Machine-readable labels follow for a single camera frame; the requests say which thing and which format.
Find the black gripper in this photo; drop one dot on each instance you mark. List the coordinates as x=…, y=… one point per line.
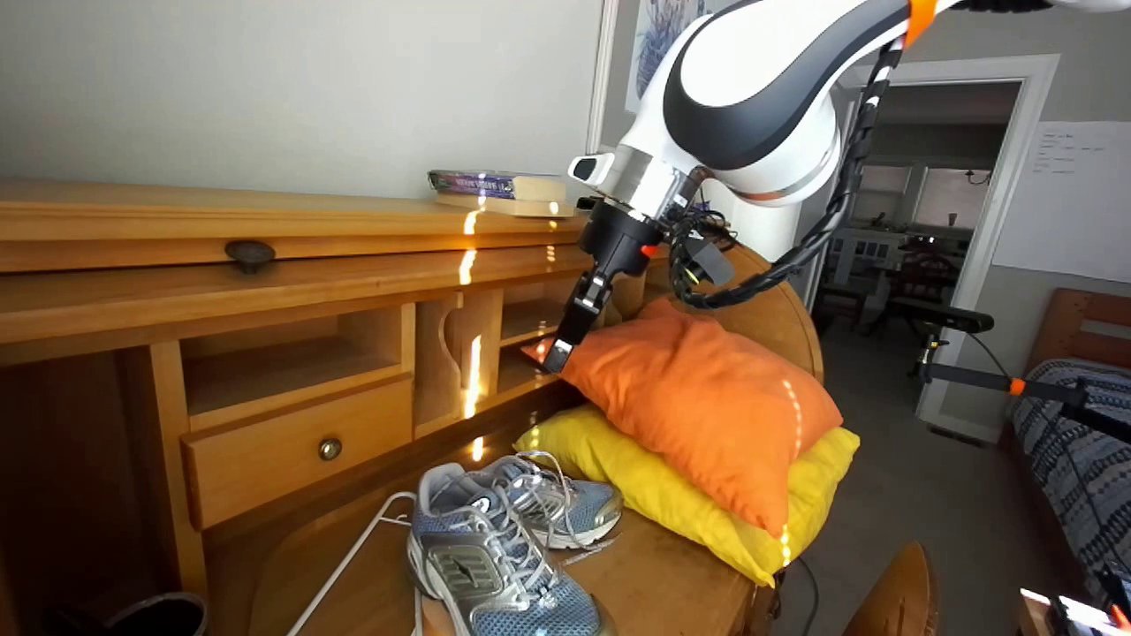
x=623, y=243

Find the blue grey running shoe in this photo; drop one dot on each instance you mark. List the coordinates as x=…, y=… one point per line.
x=576, y=515
x=505, y=579

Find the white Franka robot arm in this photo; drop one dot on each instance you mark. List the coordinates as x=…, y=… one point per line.
x=764, y=82

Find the cream book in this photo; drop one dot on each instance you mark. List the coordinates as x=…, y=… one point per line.
x=543, y=196

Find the orange pillow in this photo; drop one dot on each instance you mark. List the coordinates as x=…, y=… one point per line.
x=708, y=401

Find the yellow pillow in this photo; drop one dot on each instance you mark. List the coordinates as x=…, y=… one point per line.
x=708, y=517

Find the round metal drawer knob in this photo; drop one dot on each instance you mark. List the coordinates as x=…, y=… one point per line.
x=329, y=451

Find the framed blue flower picture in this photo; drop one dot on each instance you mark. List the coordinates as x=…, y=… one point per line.
x=653, y=38

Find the wooden desk drawer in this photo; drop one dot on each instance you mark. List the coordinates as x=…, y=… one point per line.
x=268, y=455

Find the wooden chair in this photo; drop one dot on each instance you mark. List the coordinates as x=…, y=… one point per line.
x=896, y=603

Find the wooden roll-top desk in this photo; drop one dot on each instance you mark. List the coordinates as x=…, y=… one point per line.
x=108, y=305

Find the whiteboard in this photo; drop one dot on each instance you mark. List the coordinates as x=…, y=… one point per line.
x=1071, y=198

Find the wooden bed headboard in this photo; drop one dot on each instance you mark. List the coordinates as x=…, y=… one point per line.
x=1089, y=323

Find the black waste bin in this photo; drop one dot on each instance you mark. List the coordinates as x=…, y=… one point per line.
x=160, y=619

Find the striped bed blanket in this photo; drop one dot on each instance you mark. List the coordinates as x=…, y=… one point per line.
x=1079, y=472

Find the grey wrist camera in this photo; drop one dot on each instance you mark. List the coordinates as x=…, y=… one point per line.
x=586, y=169

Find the black stereo camera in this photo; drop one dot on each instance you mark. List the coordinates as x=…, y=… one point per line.
x=940, y=317

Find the white door frame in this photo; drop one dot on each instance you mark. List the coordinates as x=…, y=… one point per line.
x=956, y=394

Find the black camera boom stand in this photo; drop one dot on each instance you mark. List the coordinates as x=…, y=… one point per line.
x=972, y=376

